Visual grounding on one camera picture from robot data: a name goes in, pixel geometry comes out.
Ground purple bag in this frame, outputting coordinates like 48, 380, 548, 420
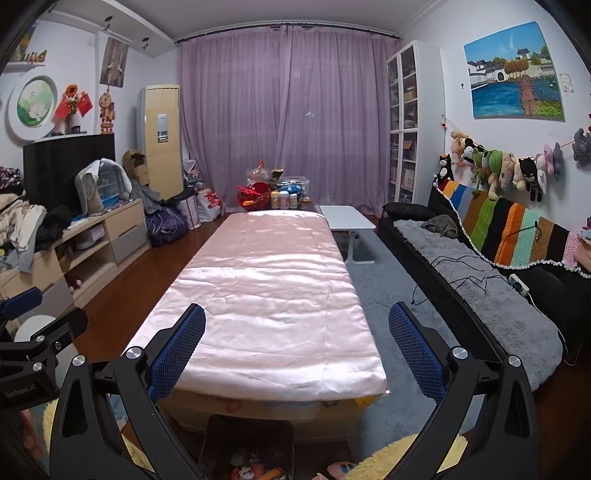
146, 207, 189, 248

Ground black sofa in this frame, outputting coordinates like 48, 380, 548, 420
378, 184, 591, 394

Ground black white cat plush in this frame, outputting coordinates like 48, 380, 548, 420
435, 154, 456, 186

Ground olive cloth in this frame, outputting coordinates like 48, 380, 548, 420
422, 215, 459, 239

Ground round green wall decoration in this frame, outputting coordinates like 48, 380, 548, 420
4, 74, 59, 145

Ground hanging doll ornament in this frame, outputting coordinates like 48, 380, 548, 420
99, 89, 117, 136

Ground landscape wall painting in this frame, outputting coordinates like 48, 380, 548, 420
464, 20, 566, 123

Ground row of hanging plush toys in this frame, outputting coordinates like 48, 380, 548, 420
450, 126, 591, 202

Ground black cable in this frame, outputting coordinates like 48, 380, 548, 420
411, 220, 542, 306

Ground grey rug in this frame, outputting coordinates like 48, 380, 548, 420
342, 230, 511, 462

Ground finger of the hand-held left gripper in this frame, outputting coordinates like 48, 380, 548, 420
0, 287, 44, 320
0, 307, 89, 376

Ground purple curtain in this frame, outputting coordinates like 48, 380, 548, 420
177, 25, 403, 219

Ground white round stool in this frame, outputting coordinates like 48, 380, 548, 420
13, 313, 59, 343

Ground pile of clothes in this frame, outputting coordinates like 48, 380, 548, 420
0, 166, 73, 274

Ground clear storage box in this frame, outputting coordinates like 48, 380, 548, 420
276, 175, 310, 202

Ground white red shopping bag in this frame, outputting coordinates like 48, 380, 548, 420
196, 188, 226, 223

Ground white glass bookcase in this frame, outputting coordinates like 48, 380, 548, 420
385, 40, 446, 212

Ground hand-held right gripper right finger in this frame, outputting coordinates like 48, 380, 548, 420
388, 302, 541, 480

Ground wall poster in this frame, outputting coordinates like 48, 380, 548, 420
100, 36, 129, 89

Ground striped crochet blanket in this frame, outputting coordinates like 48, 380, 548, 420
438, 179, 591, 281

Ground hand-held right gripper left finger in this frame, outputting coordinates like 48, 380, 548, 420
48, 303, 207, 480

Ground grey fluffy blanket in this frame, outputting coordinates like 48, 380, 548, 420
394, 219, 566, 392

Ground black trash bin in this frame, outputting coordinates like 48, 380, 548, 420
198, 414, 295, 480

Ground pink satin tablecloth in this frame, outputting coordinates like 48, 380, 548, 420
124, 210, 391, 400

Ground red flags with flowers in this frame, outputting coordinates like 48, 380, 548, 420
55, 84, 94, 136

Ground cardboard box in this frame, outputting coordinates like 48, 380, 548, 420
122, 148, 151, 186

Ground cream standing air conditioner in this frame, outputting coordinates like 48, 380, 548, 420
136, 84, 185, 200

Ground black television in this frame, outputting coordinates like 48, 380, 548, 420
23, 133, 116, 214

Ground black curtain rod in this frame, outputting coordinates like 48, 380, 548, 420
174, 25, 400, 45

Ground white folding table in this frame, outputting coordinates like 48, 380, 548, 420
320, 205, 376, 265

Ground beige television cabinet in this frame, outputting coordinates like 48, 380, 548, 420
0, 199, 151, 320

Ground black cushion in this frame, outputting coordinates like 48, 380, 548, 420
383, 202, 435, 221

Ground red basket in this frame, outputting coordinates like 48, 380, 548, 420
236, 182, 273, 212

